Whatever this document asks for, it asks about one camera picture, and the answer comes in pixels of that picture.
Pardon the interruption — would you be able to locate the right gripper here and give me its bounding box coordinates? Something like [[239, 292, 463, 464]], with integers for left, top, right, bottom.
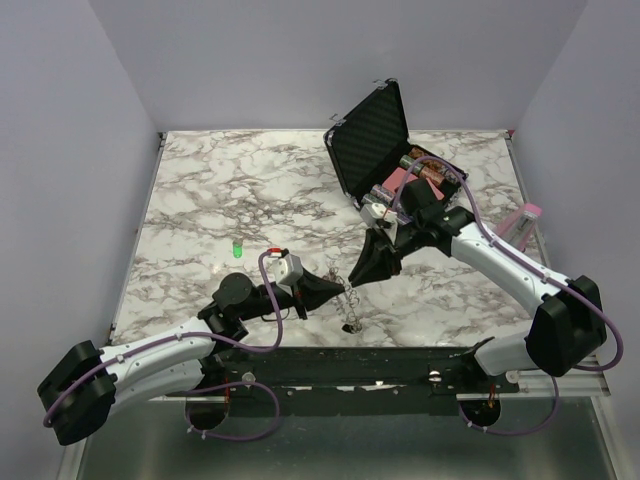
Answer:
[[347, 218, 424, 288]]

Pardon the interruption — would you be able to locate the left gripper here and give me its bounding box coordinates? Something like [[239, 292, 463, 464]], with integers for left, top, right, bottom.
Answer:
[[239, 267, 345, 322]]

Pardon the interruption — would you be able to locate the metal key organizer ring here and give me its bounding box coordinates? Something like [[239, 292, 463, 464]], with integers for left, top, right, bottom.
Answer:
[[323, 259, 365, 335]]

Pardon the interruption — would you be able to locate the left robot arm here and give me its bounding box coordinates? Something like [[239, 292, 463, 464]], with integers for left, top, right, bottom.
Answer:
[[37, 272, 345, 446]]

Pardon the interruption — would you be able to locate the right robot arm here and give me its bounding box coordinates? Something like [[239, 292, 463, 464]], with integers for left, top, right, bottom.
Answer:
[[349, 180, 607, 392]]

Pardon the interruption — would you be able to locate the pink card deck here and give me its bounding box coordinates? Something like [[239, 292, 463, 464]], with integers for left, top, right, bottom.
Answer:
[[382, 167, 444, 200]]

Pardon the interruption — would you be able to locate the black poker chip case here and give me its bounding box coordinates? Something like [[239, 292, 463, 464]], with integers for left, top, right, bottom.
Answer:
[[323, 78, 470, 216]]

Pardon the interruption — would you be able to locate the pink holder block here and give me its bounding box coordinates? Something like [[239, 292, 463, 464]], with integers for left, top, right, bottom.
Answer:
[[495, 203, 542, 252]]

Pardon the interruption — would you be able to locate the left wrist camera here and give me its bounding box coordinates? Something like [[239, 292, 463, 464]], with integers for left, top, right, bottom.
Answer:
[[272, 254, 304, 287]]

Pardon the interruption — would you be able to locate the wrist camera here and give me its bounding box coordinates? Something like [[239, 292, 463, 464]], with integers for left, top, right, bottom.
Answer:
[[272, 254, 304, 287], [360, 203, 399, 243]]

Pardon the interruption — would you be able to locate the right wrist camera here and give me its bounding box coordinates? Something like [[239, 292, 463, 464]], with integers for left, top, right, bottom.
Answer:
[[360, 203, 399, 243]]

